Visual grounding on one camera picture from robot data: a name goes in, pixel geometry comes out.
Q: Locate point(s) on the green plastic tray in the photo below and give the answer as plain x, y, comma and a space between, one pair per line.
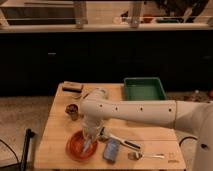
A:
143, 88

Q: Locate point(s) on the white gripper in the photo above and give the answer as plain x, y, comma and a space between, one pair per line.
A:
91, 127

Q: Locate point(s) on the black stand pole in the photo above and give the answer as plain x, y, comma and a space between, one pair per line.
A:
29, 134

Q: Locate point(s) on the metal spoon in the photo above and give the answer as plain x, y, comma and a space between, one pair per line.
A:
139, 155

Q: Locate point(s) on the wooden block brush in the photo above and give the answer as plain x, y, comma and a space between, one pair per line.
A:
72, 86

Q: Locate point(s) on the white black handled tool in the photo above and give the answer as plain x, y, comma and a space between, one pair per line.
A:
104, 134

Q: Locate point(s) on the black cabinet counter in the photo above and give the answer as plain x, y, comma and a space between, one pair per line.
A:
33, 61

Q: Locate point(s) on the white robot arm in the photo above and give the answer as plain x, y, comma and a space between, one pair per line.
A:
193, 117

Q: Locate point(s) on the small brown cup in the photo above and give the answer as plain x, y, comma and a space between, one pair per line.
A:
72, 111

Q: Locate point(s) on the blue rectangular sponge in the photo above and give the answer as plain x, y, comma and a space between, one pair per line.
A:
111, 150

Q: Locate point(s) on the red bowl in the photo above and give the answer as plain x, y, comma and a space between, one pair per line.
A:
74, 148

